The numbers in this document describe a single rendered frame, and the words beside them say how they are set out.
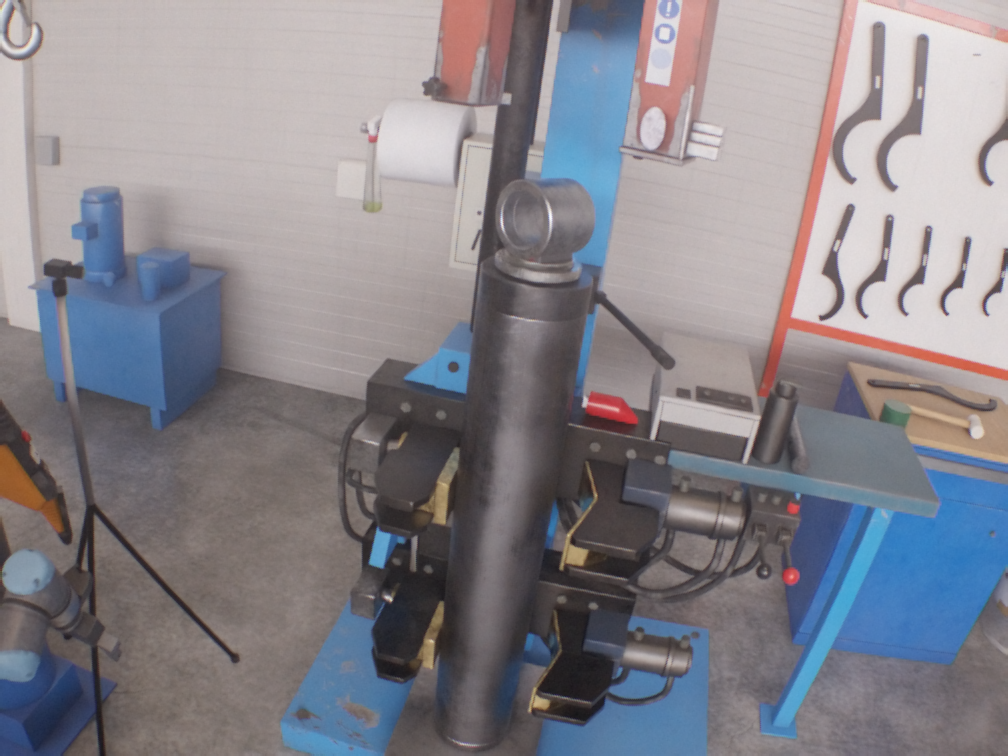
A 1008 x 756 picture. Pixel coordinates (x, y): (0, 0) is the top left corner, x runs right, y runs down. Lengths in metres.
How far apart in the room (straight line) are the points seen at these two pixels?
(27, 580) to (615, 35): 1.60
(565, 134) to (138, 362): 2.50
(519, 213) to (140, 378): 2.60
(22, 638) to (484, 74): 1.26
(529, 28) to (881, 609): 2.31
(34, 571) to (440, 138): 1.60
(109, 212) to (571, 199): 2.82
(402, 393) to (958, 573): 2.09
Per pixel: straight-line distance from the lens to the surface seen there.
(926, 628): 3.15
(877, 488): 1.93
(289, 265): 3.99
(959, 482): 2.77
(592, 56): 1.80
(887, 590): 2.97
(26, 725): 2.42
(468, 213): 2.34
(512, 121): 1.77
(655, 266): 3.53
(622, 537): 1.59
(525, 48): 1.75
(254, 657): 2.64
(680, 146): 1.32
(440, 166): 2.31
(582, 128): 1.82
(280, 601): 2.83
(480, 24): 1.44
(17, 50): 1.47
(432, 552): 2.10
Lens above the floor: 1.92
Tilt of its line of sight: 26 degrees down
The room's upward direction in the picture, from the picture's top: 8 degrees clockwise
